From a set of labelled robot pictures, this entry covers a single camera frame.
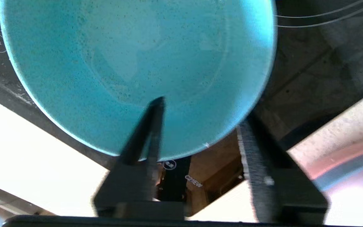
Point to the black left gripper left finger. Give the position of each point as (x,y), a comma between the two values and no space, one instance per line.
(134,176)

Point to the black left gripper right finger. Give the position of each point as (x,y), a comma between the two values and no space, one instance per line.
(279,183)

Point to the pink plate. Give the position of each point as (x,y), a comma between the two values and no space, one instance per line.
(332,160)

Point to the blue grey plate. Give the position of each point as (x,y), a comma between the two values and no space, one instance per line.
(342,170)

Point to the pink bowl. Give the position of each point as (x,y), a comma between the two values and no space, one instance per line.
(358,201)

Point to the teal bowl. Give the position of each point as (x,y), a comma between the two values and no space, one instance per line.
(137,72)

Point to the black induction cooktop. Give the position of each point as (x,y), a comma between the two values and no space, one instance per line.
(310,78)

